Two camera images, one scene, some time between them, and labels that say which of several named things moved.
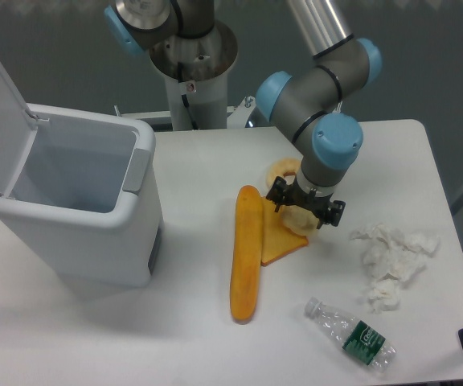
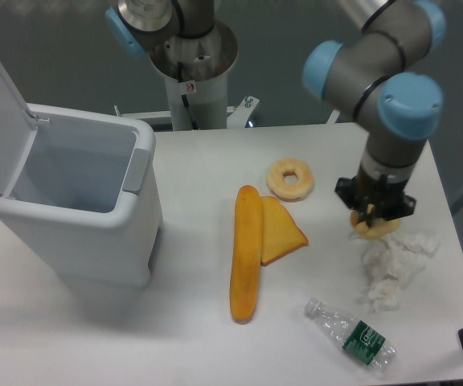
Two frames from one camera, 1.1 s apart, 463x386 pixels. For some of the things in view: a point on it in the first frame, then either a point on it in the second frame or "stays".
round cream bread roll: x=300 y=219 → x=379 y=227
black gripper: x=292 y=194 → x=374 y=197
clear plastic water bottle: x=359 y=338 stays
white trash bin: x=87 y=197 stays
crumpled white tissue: x=391 y=259 stays
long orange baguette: x=247 y=256 stays
